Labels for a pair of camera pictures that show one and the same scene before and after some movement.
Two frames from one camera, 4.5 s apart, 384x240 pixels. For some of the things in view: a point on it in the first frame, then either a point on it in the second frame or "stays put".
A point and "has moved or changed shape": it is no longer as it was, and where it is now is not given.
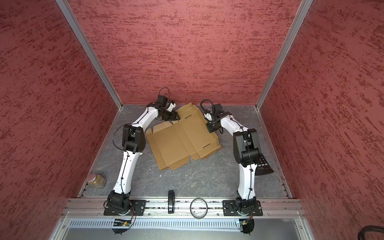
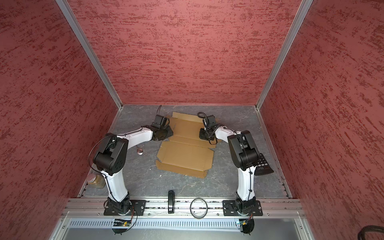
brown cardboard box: x=174 y=143 has moved or changed shape
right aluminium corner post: x=303 y=9 stays put
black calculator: x=263 y=167 stays put
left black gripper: x=173 y=116 -> x=170 y=133
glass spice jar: x=98 y=181 stays put
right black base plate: x=229 y=208 stays put
